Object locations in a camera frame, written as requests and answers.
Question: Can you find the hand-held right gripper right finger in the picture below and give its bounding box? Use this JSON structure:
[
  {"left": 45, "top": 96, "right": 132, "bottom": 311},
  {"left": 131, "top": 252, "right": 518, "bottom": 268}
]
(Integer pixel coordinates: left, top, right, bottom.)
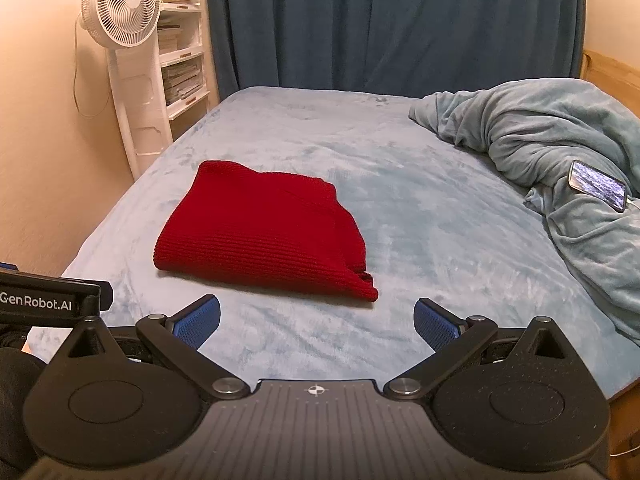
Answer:
[{"left": 382, "top": 297, "right": 576, "bottom": 401}]

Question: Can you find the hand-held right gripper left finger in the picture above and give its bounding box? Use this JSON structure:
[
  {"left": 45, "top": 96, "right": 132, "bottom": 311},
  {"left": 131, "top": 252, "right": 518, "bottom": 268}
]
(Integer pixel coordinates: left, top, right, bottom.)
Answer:
[{"left": 65, "top": 296, "right": 251, "bottom": 401}]

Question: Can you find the red knit sweater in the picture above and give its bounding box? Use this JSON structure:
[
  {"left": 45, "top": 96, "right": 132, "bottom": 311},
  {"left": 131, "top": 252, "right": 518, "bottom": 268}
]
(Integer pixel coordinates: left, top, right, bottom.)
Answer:
[{"left": 152, "top": 160, "right": 379, "bottom": 303}]

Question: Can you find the light blue bed sheet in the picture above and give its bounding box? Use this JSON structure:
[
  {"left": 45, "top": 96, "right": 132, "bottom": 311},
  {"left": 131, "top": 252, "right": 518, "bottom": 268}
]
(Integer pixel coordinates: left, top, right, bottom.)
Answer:
[{"left": 60, "top": 85, "right": 640, "bottom": 401}]

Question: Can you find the smartphone with lit screen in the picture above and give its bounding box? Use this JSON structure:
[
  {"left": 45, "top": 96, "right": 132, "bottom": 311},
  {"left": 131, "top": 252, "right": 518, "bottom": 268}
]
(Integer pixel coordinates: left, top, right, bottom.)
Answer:
[{"left": 568, "top": 160, "right": 630, "bottom": 213}]

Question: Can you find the grey-blue fleece blanket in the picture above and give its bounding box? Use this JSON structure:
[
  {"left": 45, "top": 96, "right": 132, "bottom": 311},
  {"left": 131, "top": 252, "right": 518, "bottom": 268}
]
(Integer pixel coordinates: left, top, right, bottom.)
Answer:
[{"left": 408, "top": 78, "right": 640, "bottom": 348}]

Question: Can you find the stack of books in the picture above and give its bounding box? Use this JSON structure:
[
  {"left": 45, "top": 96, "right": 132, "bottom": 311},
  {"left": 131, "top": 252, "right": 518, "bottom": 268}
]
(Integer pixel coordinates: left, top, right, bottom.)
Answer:
[{"left": 158, "top": 0, "right": 205, "bottom": 106}]

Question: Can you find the white standing fan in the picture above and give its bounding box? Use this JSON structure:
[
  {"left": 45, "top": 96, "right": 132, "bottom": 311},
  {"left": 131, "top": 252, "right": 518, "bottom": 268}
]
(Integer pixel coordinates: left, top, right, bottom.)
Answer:
[{"left": 75, "top": 0, "right": 173, "bottom": 181}]

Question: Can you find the dark blue curtain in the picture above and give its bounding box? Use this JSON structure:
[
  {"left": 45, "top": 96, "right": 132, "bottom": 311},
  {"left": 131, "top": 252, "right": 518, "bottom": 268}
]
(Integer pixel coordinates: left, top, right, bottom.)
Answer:
[{"left": 204, "top": 0, "right": 586, "bottom": 101}]

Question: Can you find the white shelf unit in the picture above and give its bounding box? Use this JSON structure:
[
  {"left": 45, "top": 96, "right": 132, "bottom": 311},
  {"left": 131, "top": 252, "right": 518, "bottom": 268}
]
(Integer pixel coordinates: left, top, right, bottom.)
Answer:
[{"left": 152, "top": 0, "right": 211, "bottom": 121}]

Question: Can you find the fan power cord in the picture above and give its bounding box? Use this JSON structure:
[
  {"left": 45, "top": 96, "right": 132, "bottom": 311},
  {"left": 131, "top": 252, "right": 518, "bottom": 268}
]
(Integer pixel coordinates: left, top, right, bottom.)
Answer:
[{"left": 74, "top": 22, "right": 112, "bottom": 118}]

